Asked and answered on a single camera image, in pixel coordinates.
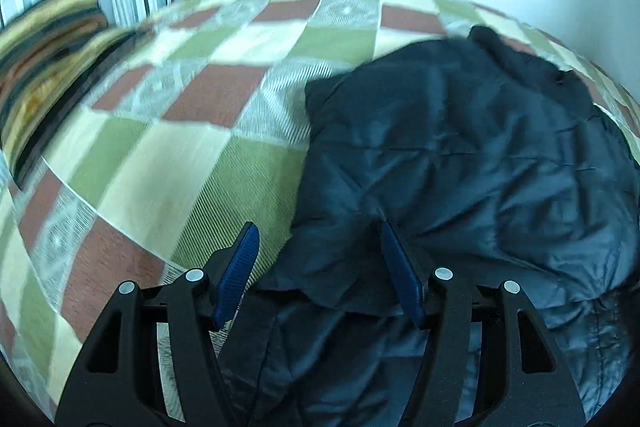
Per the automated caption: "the yellow dark striped pillow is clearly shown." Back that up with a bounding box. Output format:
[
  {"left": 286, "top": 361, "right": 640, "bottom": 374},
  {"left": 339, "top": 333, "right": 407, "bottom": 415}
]
[{"left": 0, "top": 0, "right": 132, "bottom": 180}]

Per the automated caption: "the checkered patchwork bedspread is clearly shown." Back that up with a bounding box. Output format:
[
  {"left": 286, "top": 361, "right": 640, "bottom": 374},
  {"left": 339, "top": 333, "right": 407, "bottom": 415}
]
[{"left": 0, "top": 0, "right": 640, "bottom": 413}]

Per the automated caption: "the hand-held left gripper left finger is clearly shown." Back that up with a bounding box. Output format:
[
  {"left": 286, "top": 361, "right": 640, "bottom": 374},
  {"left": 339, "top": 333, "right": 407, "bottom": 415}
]
[{"left": 54, "top": 222, "right": 261, "bottom": 427}]

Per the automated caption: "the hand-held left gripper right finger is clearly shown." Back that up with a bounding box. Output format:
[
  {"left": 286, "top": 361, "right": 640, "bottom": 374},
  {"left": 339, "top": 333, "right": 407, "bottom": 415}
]
[{"left": 381, "top": 220, "right": 587, "bottom": 427}]

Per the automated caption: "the dark navy puffer jacket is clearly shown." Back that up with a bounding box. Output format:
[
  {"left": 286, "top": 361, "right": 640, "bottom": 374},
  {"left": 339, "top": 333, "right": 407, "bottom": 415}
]
[{"left": 218, "top": 26, "right": 640, "bottom": 427}]

